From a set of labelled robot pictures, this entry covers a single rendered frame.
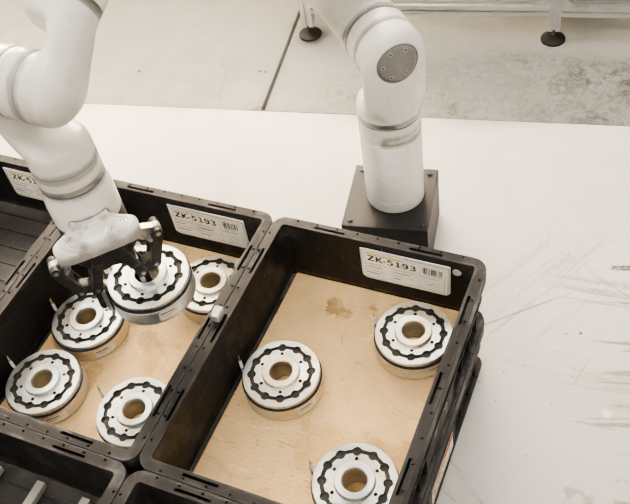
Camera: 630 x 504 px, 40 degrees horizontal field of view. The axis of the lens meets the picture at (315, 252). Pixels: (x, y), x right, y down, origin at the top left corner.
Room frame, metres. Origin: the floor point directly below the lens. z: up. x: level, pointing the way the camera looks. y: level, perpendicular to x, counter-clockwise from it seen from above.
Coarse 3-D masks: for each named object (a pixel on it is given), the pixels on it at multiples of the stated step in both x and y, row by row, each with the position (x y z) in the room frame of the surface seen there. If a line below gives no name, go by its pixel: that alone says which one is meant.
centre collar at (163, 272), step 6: (162, 264) 0.71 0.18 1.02; (132, 270) 0.71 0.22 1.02; (162, 270) 0.70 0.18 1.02; (132, 276) 0.70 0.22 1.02; (162, 276) 0.69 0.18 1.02; (132, 282) 0.69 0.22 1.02; (138, 282) 0.68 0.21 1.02; (150, 282) 0.68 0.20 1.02; (156, 282) 0.68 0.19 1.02; (162, 282) 0.68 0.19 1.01; (138, 288) 0.68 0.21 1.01; (144, 288) 0.67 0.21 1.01; (150, 288) 0.67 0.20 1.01
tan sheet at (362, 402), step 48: (336, 288) 0.77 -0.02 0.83; (288, 336) 0.70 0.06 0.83; (336, 336) 0.68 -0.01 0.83; (240, 384) 0.64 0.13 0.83; (336, 384) 0.61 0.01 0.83; (384, 384) 0.60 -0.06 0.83; (240, 432) 0.57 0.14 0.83; (288, 432) 0.55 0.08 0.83; (336, 432) 0.54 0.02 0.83; (384, 432) 0.53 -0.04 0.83; (240, 480) 0.50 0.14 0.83; (288, 480) 0.49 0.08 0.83
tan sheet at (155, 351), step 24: (144, 336) 0.75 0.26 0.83; (168, 336) 0.74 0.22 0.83; (192, 336) 0.73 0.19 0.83; (96, 360) 0.72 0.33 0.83; (120, 360) 0.72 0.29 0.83; (144, 360) 0.71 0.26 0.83; (168, 360) 0.70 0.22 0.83; (96, 384) 0.68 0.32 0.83; (96, 408) 0.64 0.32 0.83; (96, 432) 0.61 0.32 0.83
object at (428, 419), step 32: (288, 224) 0.81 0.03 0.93; (320, 224) 0.80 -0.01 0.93; (256, 256) 0.77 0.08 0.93; (416, 256) 0.72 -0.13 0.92; (448, 256) 0.70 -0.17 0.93; (480, 288) 0.64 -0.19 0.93; (224, 320) 0.68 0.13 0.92; (448, 352) 0.56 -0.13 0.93; (192, 384) 0.59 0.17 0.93; (448, 384) 0.53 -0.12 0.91; (416, 448) 0.45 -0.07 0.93; (192, 480) 0.46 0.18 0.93
